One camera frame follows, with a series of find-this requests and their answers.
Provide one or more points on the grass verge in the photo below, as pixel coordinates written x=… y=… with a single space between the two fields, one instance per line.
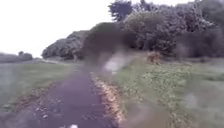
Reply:
x=160 y=86

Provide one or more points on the dense wood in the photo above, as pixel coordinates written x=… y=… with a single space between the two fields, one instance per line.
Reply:
x=160 y=30

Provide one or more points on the row of trees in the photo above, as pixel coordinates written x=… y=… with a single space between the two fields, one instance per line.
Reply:
x=20 y=57

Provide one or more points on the robot's own part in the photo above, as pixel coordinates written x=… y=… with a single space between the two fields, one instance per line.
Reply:
x=73 y=126

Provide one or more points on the leaf-strewn asphalt path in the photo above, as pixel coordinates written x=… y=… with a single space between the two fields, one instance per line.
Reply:
x=73 y=100

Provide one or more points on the brown bush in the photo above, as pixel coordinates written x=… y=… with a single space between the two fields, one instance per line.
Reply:
x=153 y=57

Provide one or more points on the grass field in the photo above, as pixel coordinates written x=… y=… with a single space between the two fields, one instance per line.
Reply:
x=26 y=76

